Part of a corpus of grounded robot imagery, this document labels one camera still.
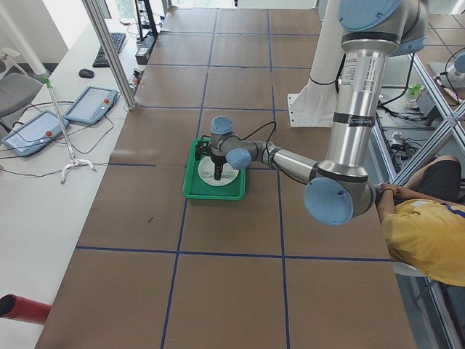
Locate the red cylinder tube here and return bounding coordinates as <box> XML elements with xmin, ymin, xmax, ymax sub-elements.
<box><xmin>1</xmin><ymin>294</ymin><xmax>52</xmax><ymax>325</ymax></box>

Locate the grey office chair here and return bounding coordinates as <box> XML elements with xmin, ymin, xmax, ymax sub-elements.
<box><xmin>1</xmin><ymin>47</ymin><xmax>43</xmax><ymax>119</ymax></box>

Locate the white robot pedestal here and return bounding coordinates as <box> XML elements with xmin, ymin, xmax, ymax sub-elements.
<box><xmin>288</xmin><ymin>0</ymin><xmax>344</xmax><ymax>127</ymax></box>

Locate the blue teach pendant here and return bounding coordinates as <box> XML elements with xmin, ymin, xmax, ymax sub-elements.
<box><xmin>63</xmin><ymin>86</ymin><xmax>118</xmax><ymax>125</ymax></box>
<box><xmin>1</xmin><ymin>110</ymin><xmax>62</xmax><ymax>157</ymax></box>

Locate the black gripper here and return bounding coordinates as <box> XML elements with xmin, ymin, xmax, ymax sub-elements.
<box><xmin>209</xmin><ymin>152</ymin><xmax>227</xmax><ymax>180</ymax></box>

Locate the white round plate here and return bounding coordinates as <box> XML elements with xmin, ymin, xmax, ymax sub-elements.
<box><xmin>198</xmin><ymin>156</ymin><xmax>239</xmax><ymax>186</ymax></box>

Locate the green plastic tray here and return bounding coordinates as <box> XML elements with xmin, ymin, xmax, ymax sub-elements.
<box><xmin>182</xmin><ymin>138</ymin><xmax>246</xmax><ymax>201</ymax></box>

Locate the white grabber stick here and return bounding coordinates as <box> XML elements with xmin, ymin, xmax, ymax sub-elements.
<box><xmin>45</xmin><ymin>77</ymin><xmax>95</xmax><ymax>185</ymax></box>

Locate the black computer mouse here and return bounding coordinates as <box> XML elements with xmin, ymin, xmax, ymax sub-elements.
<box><xmin>78</xmin><ymin>68</ymin><xmax>94</xmax><ymax>79</ymax></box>

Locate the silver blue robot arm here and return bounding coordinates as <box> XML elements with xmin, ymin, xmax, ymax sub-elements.
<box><xmin>209</xmin><ymin>49</ymin><xmax>464</xmax><ymax>186</ymax></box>
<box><xmin>207</xmin><ymin>1</ymin><xmax>429</xmax><ymax>225</ymax></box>

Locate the blue teach pendant near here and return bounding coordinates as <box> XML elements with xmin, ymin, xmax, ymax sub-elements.
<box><xmin>1</xmin><ymin>110</ymin><xmax>62</xmax><ymax>157</ymax></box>

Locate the person in yellow shirt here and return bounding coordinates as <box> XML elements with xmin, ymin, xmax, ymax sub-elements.
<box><xmin>376</xmin><ymin>156</ymin><xmax>464</xmax><ymax>286</ymax></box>

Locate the blue teach pendant far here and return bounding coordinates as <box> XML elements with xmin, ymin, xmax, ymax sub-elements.
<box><xmin>63</xmin><ymin>86</ymin><xmax>118</xmax><ymax>125</ymax></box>

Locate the black keyboard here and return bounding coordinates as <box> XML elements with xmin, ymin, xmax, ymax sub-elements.
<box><xmin>92</xmin><ymin>32</ymin><xmax>127</xmax><ymax>69</ymax></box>

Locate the black camera cable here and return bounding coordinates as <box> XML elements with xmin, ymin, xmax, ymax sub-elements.
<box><xmin>238</xmin><ymin>121</ymin><xmax>278</xmax><ymax>161</ymax></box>

